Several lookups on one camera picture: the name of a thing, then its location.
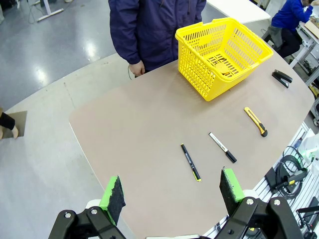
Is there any bystander in blue top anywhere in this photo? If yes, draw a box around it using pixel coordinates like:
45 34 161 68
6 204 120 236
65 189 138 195
270 0 314 58

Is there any white marker black cap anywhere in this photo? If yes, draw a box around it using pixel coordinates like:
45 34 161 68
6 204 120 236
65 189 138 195
208 132 238 164

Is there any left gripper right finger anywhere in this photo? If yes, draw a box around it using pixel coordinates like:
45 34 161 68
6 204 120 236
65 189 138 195
214 168 304 239

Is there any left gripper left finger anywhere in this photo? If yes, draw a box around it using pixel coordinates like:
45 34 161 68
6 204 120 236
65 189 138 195
48 175 128 239

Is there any black stapler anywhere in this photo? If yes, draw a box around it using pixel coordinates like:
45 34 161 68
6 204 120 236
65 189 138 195
271 69 294 89

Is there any large white table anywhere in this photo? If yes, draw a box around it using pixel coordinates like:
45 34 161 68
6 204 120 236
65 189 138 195
206 0 271 25

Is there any person's right forearm purple sleeve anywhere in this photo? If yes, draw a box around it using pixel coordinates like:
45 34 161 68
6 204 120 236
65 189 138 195
109 9 145 66

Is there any coiled black cable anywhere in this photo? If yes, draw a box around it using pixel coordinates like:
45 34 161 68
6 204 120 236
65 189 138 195
275 145 312 200

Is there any black power adapter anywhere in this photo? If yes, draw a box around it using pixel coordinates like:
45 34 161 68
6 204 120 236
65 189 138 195
264 167 284 190

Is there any black pen yellow tip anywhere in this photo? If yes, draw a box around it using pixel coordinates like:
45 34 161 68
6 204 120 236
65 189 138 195
180 143 202 182

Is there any black handheld scanner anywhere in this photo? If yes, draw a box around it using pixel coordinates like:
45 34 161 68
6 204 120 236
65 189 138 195
274 168 309 190

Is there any person in purple jacket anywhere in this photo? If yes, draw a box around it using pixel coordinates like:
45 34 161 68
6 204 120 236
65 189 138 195
108 0 207 73

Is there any person's right hand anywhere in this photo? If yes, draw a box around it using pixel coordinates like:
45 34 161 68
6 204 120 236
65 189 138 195
128 59 146 77

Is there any yellow black utility knife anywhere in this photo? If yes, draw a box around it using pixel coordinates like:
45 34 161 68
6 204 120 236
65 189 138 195
244 107 269 138

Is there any white desk metal frame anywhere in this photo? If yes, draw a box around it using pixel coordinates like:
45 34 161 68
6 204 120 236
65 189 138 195
289 19 319 87

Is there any black tripod stand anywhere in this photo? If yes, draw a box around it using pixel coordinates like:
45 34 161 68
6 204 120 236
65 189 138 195
295 196 319 239

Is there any white desk leg frame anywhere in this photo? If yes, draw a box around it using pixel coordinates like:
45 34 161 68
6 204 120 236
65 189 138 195
27 0 65 22

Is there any yellow plastic shopping basket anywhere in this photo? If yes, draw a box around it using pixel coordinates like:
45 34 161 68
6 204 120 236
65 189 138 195
174 17 274 102

